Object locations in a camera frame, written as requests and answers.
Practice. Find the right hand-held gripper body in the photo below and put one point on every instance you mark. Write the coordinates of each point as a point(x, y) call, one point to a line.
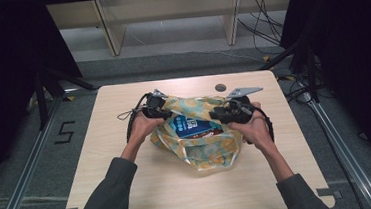
point(239, 112)

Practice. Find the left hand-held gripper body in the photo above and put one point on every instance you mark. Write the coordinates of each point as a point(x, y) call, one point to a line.
point(155, 106)

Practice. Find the teal orange-print shopping bag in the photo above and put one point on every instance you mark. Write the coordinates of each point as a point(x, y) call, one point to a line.
point(210, 149)

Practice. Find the person's right hand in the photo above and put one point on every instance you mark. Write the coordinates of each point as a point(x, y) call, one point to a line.
point(257, 129)

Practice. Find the person's left hand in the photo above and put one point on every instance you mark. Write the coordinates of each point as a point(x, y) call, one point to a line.
point(142, 128)

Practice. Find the blue snack packet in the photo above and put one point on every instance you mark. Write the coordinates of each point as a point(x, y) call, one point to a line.
point(192, 127)

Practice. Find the black tripod stand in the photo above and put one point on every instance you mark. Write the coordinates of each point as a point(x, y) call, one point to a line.
point(310, 71)
point(42, 95)

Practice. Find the light wooden shelf unit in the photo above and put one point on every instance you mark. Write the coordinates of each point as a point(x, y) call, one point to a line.
point(165, 5)

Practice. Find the black curtain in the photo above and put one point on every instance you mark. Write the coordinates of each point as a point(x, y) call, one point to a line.
point(0, 65)
point(356, 54)

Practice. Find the aluminium frame rail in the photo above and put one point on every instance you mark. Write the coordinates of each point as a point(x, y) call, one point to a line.
point(25, 174)
point(344, 152)

